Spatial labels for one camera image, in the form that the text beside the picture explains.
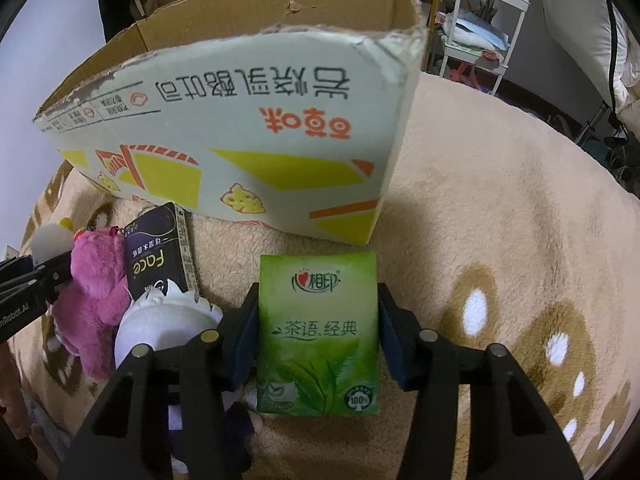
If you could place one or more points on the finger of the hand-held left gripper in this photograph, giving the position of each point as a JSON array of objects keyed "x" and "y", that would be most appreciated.
[{"x": 47, "y": 272}]

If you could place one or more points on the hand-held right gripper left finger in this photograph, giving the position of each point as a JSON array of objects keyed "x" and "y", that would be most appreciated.
[{"x": 246, "y": 330}]

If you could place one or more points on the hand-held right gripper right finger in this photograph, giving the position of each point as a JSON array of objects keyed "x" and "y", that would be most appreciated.
[{"x": 392, "y": 340}]

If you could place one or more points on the pink plush bear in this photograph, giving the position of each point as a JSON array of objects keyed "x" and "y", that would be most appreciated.
[{"x": 95, "y": 305}]

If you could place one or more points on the green tissue pack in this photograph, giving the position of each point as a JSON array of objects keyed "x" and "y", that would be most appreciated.
[{"x": 316, "y": 340}]

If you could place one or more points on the printed cardboard box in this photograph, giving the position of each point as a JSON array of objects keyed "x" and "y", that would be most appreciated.
[{"x": 240, "y": 160}]

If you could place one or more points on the white yellow plush toy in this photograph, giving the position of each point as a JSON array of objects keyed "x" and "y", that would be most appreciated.
[{"x": 50, "y": 240}]

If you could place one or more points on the black tissue pack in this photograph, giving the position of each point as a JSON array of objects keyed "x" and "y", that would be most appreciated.
[{"x": 157, "y": 255}]

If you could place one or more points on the beige patterned blanket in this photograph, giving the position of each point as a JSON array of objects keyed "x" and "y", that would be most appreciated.
[{"x": 500, "y": 240}]

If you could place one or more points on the white metal cart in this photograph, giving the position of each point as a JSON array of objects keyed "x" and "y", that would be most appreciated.
[{"x": 480, "y": 25}]

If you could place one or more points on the white puffy jacket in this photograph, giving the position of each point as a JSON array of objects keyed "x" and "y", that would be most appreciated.
[{"x": 590, "y": 25}]

